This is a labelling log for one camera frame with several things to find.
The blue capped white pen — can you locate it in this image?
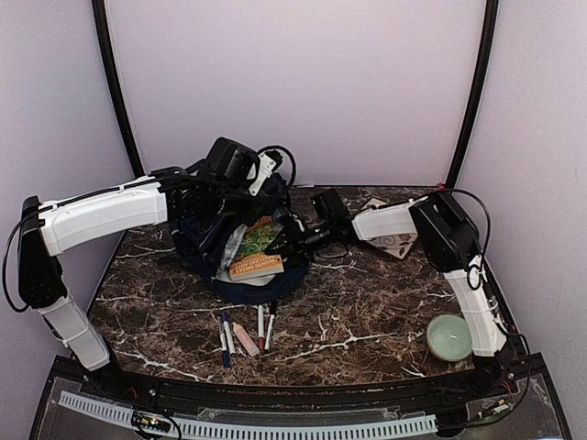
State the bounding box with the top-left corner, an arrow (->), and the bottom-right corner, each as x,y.
222,312 -> 237,358

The left black frame post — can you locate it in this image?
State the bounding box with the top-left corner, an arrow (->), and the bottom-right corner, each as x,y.
91,0 -> 145,178

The orange Treehouse paperback book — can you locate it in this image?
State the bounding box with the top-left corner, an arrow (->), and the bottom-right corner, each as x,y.
228,216 -> 284,281

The white marker red cap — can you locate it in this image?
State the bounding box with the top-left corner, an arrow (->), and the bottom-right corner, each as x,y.
257,304 -> 265,353

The white slotted cable duct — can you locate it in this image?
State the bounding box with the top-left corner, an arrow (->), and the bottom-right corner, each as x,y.
58,391 -> 437,439

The navy blue student backpack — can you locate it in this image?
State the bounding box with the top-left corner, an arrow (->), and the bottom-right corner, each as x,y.
169,174 -> 310,304

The square floral ceramic plate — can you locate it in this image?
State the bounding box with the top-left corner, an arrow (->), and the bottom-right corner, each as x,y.
361,196 -> 418,261

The black frame post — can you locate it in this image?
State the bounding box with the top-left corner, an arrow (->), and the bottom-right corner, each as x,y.
443,0 -> 500,189
91,0 -> 145,178

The pale green ceramic bowl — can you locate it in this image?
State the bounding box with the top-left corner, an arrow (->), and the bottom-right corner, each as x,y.
426,314 -> 472,362

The black curved front rail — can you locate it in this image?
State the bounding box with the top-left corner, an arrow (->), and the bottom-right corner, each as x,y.
121,363 -> 526,413

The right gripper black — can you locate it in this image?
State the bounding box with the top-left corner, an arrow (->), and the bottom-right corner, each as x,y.
266,220 -> 336,267

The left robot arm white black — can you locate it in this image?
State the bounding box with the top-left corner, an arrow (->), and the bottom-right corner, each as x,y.
1,137 -> 282,400

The right black frame post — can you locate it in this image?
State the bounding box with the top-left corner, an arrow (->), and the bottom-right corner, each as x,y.
443,0 -> 500,189

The white marker black cap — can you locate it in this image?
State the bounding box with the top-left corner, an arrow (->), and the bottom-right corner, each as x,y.
264,300 -> 279,352

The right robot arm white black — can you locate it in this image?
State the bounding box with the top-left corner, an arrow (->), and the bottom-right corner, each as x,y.
265,188 -> 508,398

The pale peach highlighter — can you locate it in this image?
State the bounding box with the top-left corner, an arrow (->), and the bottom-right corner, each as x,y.
232,323 -> 260,357

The grey slim pen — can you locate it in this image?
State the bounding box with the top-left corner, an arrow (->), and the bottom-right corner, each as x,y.
216,316 -> 230,369

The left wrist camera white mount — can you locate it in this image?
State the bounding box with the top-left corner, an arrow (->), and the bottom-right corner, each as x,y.
247,149 -> 282,196

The small green circuit board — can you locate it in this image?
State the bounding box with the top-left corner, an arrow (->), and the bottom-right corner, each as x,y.
131,411 -> 172,434

